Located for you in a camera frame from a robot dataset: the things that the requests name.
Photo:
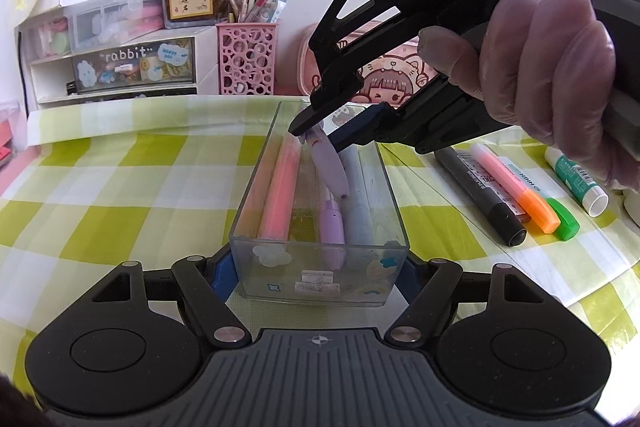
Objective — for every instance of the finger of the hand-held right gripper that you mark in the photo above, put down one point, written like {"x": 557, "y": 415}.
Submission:
{"x": 330, "y": 62}
{"x": 360, "y": 127}

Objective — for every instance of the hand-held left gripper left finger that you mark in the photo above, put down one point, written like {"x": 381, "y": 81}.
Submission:
{"x": 222, "y": 279}

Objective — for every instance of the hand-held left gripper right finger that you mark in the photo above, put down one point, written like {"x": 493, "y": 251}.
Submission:
{"x": 406, "y": 279}

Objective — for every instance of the purple pen with round top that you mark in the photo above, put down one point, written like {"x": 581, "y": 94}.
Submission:
{"x": 330, "y": 167}

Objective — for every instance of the clear plastic pen box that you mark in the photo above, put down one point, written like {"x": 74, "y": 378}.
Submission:
{"x": 280, "y": 279}

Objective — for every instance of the light blue pen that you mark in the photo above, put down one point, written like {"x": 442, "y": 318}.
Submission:
{"x": 357, "y": 207}

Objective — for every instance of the purple mechanical pencil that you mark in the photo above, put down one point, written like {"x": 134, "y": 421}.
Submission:
{"x": 331, "y": 232}

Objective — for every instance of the pink highlighter pen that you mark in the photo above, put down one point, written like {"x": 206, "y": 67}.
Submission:
{"x": 280, "y": 197}

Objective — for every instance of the black marker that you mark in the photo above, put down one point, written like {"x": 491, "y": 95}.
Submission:
{"x": 475, "y": 187}

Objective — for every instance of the orange highlighter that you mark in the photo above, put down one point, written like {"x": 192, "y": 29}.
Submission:
{"x": 535, "y": 212}

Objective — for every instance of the green highlighter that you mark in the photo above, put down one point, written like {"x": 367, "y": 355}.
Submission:
{"x": 565, "y": 222}

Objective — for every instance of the person's right hand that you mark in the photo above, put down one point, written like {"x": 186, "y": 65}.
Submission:
{"x": 550, "y": 57}

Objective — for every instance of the pink cartoon pencil case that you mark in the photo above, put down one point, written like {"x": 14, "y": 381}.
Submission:
{"x": 390, "y": 87}

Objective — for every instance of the pink mesh pen basket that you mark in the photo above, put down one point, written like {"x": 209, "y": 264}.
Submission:
{"x": 245, "y": 57}

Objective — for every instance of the green checked tablecloth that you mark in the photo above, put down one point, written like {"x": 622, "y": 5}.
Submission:
{"x": 125, "y": 207}

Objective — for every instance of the green white glue stick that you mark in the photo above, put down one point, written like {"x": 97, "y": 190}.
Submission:
{"x": 580, "y": 182}

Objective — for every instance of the red tray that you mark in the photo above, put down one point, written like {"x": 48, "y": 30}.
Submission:
{"x": 9, "y": 137}

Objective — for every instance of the white desktop drawer organizer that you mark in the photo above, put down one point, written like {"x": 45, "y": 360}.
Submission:
{"x": 50, "y": 72}

